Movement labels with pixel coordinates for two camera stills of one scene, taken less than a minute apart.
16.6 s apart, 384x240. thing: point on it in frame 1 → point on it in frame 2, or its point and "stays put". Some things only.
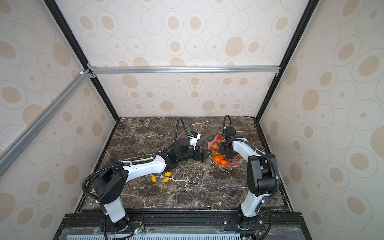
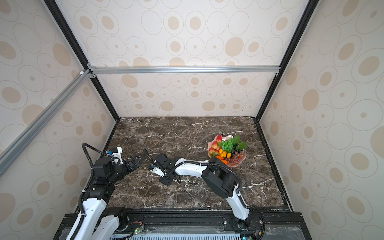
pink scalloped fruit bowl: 229,164 stays put
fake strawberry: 214,144 stays put
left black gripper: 202,159 → 135,164
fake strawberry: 215,152 stays put
